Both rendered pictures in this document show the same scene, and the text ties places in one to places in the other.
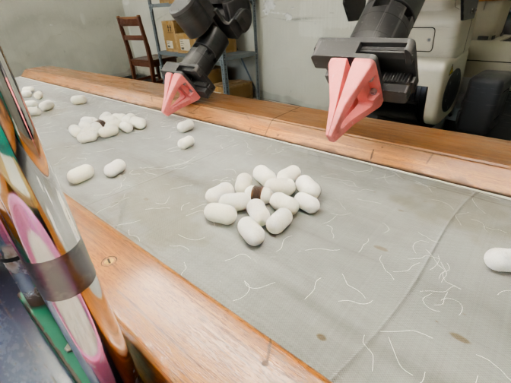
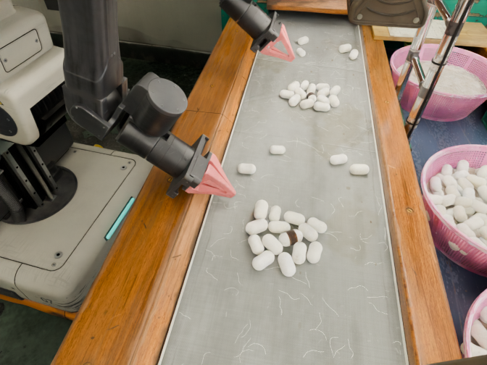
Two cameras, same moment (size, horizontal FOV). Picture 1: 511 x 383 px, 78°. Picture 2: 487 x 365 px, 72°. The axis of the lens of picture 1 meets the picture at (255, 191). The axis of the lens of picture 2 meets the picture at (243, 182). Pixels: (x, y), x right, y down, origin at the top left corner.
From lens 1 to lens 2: 98 cm
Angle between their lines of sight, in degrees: 87
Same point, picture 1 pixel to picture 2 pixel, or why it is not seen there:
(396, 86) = not seen: hidden behind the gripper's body
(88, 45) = not seen: outside the picture
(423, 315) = (330, 64)
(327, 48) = (276, 29)
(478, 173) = (249, 53)
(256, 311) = (359, 84)
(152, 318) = (388, 85)
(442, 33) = (42, 30)
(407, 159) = (246, 68)
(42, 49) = not seen: outside the picture
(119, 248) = (380, 103)
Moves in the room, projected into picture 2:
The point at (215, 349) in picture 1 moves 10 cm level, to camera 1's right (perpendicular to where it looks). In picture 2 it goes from (381, 74) to (352, 58)
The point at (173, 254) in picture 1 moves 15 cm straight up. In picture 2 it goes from (360, 107) to (379, 43)
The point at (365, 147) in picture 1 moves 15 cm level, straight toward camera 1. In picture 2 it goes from (240, 78) to (298, 72)
